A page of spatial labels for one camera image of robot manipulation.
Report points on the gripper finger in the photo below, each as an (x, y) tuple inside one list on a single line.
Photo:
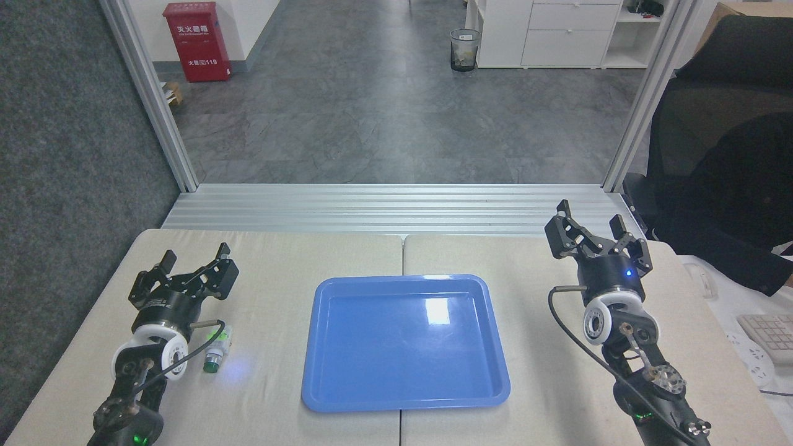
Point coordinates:
[(638, 251), (567, 235), (220, 279), (144, 285)]

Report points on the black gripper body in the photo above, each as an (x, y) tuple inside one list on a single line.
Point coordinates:
[(610, 275), (167, 310)]

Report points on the green push button switch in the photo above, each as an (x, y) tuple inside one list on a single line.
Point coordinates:
[(218, 350)]

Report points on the blue plastic tray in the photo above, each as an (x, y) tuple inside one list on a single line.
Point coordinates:
[(406, 347)]

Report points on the person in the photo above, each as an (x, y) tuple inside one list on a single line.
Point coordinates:
[(737, 204)]

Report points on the grey felt partition panel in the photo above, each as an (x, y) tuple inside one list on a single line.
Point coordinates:
[(68, 186)]

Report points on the white keyboard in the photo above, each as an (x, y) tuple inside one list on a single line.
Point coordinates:
[(771, 334)]

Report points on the white power strip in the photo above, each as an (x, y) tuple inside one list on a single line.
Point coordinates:
[(753, 362)]

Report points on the small cardboard box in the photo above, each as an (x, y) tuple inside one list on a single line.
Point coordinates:
[(172, 94)]

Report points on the white drawer cabinet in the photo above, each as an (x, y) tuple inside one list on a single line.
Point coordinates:
[(557, 37)]

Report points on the black office chair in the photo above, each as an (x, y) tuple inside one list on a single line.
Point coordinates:
[(737, 68)]

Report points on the red fire extinguisher box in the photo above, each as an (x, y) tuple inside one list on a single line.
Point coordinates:
[(198, 43)]

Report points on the large tan cardboard box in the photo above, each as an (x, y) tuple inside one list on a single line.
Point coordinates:
[(743, 8)]

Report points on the silver aluminium post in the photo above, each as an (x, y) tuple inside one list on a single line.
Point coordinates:
[(647, 93), (155, 99)]

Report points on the ribbed aluminium rail platform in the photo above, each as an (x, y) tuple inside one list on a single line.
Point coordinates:
[(396, 207)]

